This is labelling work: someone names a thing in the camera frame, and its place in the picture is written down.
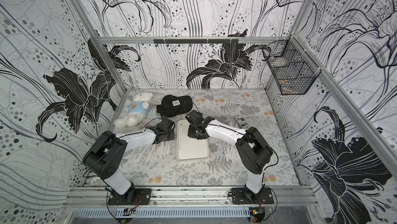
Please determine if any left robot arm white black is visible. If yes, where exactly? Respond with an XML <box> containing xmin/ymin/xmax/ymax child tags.
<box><xmin>83</xmin><ymin>117</ymin><xmax>175</xmax><ymax>196</ymax></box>

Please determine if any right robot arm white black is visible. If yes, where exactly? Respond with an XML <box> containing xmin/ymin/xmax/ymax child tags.
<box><xmin>186</xmin><ymin>110</ymin><xmax>274</xmax><ymax>194</ymax></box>

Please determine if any white storage tray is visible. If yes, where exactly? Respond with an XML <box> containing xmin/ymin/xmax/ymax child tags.
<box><xmin>176</xmin><ymin>119</ymin><xmax>209</xmax><ymax>162</ymax></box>

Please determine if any left pile wrapped straw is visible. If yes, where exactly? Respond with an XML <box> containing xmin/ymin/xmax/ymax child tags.
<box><xmin>145</xmin><ymin>143</ymin><xmax>166</xmax><ymax>162</ymax></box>

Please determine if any black cap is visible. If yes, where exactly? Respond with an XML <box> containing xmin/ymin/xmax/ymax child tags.
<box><xmin>156</xmin><ymin>95</ymin><xmax>193</xmax><ymax>118</ymax></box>

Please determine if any white teddy bear blue shirt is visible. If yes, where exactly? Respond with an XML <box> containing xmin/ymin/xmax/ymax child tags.
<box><xmin>114</xmin><ymin>92</ymin><xmax>154</xmax><ymax>129</ymax></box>

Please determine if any small remote device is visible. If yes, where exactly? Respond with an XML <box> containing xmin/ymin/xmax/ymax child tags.
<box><xmin>235</xmin><ymin>116</ymin><xmax>249</xmax><ymax>129</ymax></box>

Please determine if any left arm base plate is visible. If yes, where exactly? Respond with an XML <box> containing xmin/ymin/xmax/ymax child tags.
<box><xmin>107</xmin><ymin>188</ymin><xmax>152</xmax><ymax>206</ymax></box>

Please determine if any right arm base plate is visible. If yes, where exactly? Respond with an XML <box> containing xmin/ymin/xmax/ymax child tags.
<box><xmin>227</xmin><ymin>187</ymin><xmax>275</xmax><ymax>205</ymax></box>

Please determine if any white cable duct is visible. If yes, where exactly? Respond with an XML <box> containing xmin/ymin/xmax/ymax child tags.
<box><xmin>72</xmin><ymin>207</ymin><xmax>250</xmax><ymax>218</ymax></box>

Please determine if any black wall bar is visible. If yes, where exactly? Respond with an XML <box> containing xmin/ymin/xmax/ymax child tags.
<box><xmin>153</xmin><ymin>38</ymin><xmax>239</xmax><ymax>45</ymax></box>

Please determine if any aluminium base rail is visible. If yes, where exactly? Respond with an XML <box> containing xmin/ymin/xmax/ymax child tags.
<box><xmin>64</xmin><ymin>186</ymin><xmax>319</xmax><ymax>207</ymax></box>

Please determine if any black wire basket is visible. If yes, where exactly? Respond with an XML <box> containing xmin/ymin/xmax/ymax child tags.
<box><xmin>262</xmin><ymin>38</ymin><xmax>317</xmax><ymax>95</ymax></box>

